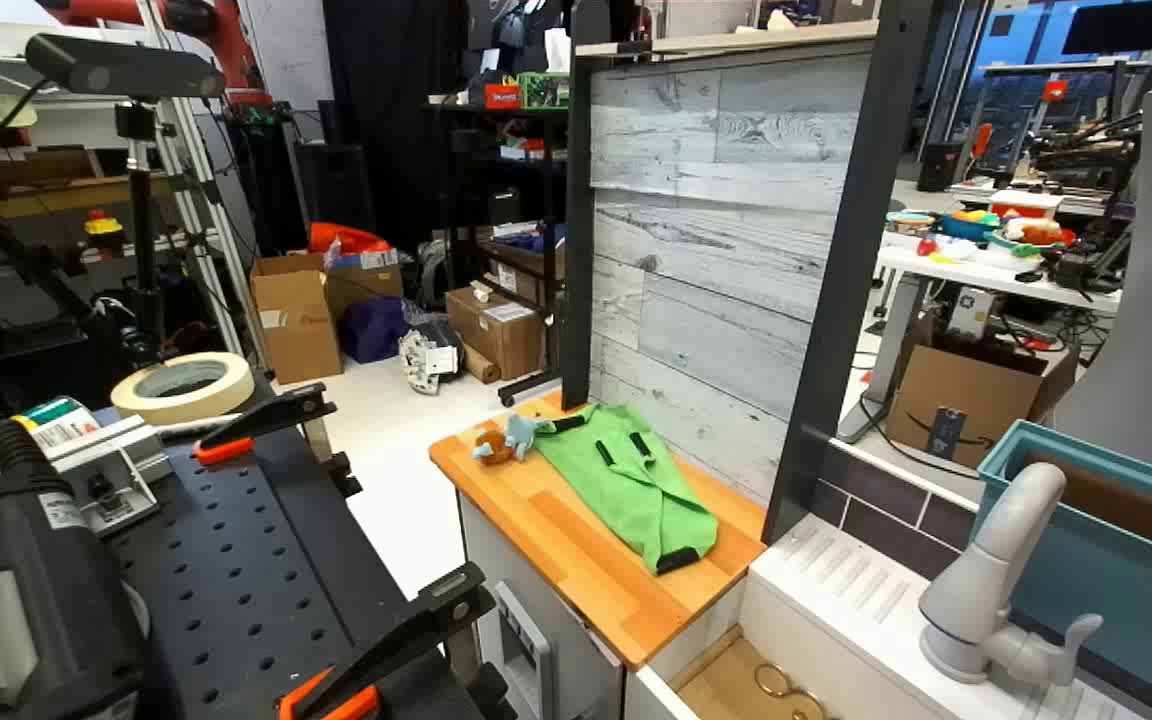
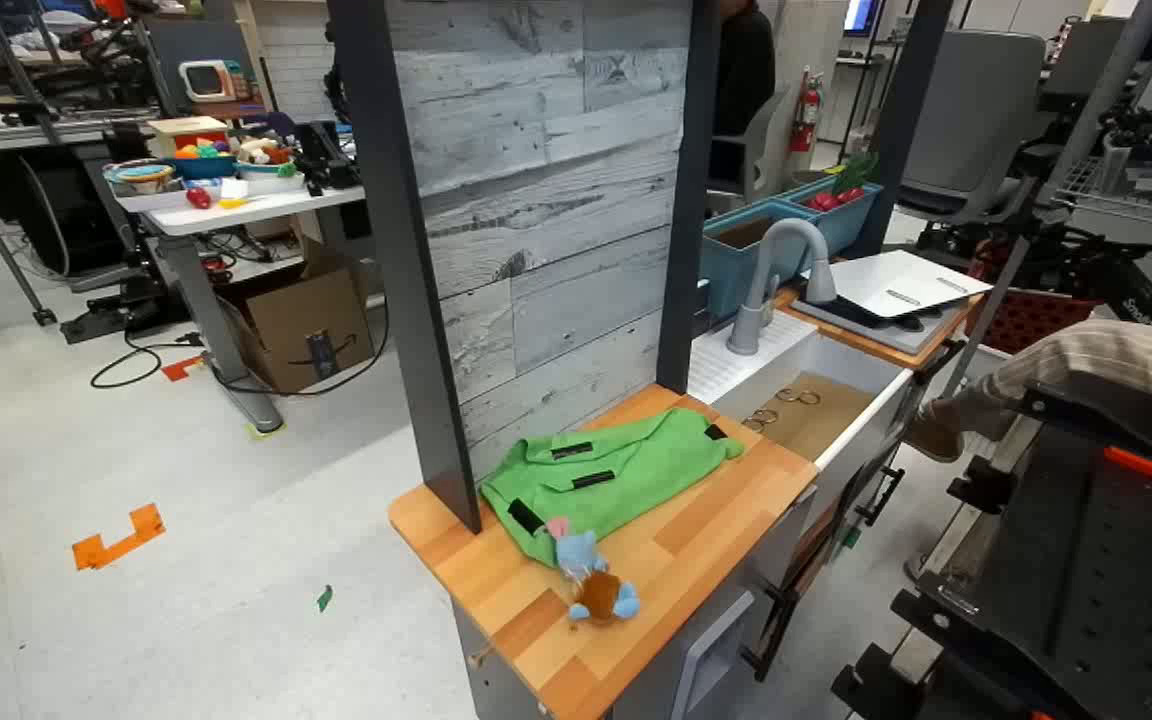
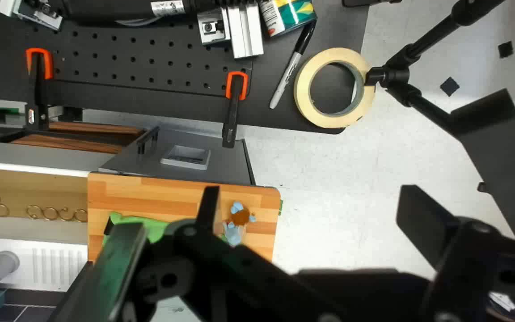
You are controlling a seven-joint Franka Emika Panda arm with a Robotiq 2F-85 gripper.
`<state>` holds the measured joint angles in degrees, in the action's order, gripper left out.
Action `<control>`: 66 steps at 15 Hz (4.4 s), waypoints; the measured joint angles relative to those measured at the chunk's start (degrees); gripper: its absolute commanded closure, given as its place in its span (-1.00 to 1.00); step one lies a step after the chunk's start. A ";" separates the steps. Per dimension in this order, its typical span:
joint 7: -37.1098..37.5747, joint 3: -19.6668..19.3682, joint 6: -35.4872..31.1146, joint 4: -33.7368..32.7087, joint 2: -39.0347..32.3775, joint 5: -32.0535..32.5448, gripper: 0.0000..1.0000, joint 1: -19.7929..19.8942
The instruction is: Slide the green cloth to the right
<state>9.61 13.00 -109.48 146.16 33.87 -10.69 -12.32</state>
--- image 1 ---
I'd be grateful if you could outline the teal plastic bin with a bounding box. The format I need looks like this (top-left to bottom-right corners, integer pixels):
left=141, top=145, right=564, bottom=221
left=970, top=417, right=1152, bottom=720

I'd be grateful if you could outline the white toy sink unit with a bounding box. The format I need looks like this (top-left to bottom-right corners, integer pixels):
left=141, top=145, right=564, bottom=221
left=623, top=506, right=1147, bottom=720

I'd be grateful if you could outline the wooden top toy kitchen cabinet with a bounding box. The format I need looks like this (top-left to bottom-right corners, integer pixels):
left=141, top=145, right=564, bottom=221
left=422, top=388, right=773, bottom=720

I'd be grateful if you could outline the wide black frame post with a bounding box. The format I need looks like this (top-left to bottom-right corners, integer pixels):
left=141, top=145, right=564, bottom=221
left=758, top=0, right=941, bottom=547

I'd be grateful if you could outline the white desk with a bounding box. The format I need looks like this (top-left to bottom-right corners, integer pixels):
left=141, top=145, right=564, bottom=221
left=834, top=195, right=1129, bottom=447

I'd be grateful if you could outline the white labelled device box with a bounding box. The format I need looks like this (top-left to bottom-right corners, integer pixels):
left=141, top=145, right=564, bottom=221
left=11, top=393, right=177, bottom=539

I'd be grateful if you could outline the white toy faucet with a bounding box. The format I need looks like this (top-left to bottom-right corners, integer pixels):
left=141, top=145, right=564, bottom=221
left=916, top=461, right=1107, bottom=693

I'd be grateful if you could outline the purple bag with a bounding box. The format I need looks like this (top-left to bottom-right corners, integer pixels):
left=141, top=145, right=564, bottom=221
left=337, top=293, right=416, bottom=366

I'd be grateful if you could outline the grey wood plank panel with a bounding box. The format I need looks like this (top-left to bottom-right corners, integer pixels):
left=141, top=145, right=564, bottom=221
left=583, top=35, right=877, bottom=512

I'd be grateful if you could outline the black camera on stand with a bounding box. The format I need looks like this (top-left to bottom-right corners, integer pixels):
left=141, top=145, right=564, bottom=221
left=21, top=27, right=227, bottom=102

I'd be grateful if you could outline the green cloth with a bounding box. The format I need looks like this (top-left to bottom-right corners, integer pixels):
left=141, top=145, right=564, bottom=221
left=531, top=400, right=725, bottom=581

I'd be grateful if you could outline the black clamp with orange handle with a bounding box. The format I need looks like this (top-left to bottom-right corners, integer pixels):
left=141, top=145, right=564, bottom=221
left=186, top=379, right=339, bottom=473
left=271, top=558, right=494, bottom=720

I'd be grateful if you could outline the narrow black frame post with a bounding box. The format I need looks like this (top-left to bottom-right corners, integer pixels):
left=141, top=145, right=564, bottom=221
left=556, top=0, right=600, bottom=412

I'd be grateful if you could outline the small blue orange plush toy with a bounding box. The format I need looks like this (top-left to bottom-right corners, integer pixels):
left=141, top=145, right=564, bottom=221
left=468, top=412, right=556, bottom=466

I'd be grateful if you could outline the tall cardboard box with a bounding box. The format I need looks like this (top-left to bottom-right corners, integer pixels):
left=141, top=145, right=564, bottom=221
left=248, top=249, right=344, bottom=388

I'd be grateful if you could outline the black perforated workbench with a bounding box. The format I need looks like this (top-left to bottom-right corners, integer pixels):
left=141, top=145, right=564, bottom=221
left=105, top=419, right=508, bottom=720

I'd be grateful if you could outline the black storage shelf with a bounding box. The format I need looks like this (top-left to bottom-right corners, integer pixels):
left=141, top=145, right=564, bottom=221
left=422, top=46, right=574, bottom=329

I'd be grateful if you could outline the masking tape roll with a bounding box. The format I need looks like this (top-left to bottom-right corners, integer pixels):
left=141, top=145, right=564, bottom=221
left=107, top=348, right=260, bottom=427

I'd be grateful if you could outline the cardboard box with black print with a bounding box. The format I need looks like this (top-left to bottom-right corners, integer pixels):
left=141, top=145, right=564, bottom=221
left=878, top=338, right=1081, bottom=473

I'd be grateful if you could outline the open cardboard box with label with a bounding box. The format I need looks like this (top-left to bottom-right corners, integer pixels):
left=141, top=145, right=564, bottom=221
left=440, top=279, right=553, bottom=383

